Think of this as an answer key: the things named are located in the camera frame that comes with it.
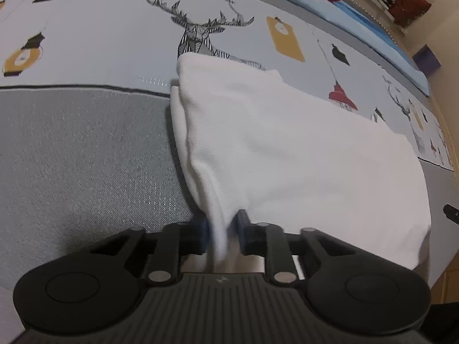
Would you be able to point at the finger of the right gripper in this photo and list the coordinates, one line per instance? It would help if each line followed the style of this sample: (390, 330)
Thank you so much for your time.
(451, 213)

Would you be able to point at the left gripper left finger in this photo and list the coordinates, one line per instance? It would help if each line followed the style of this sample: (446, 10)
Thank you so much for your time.
(174, 242)

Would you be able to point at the printed grey bed sheet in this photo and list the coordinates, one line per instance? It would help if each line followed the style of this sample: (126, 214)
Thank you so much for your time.
(90, 173)

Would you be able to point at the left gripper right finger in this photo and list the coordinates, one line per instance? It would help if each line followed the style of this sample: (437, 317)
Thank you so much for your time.
(269, 242)

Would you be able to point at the white small shirt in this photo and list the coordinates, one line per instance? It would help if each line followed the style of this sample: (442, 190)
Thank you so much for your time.
(246, 140)

